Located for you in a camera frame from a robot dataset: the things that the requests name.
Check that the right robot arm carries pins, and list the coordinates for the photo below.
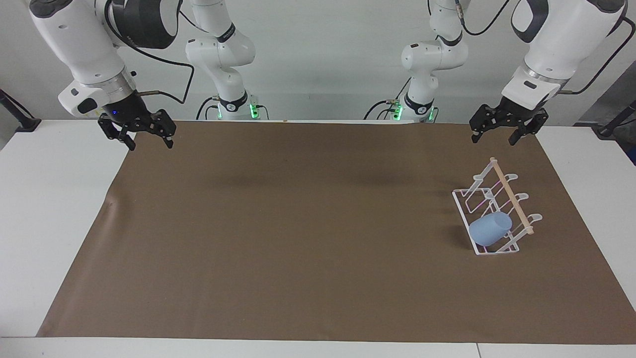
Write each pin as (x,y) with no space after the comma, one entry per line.
(89,44)

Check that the light blue cup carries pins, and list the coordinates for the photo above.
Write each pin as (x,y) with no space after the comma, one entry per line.
(489,228)

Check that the black stand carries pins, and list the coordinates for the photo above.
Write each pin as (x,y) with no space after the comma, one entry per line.
(613,124)
(20,119)

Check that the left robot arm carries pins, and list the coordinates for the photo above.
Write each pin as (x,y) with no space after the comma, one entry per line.
(551,44)

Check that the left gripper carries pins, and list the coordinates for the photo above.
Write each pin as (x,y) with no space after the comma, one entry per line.
(516,112)

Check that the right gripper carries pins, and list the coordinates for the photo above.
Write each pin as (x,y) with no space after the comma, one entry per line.
(126,109)

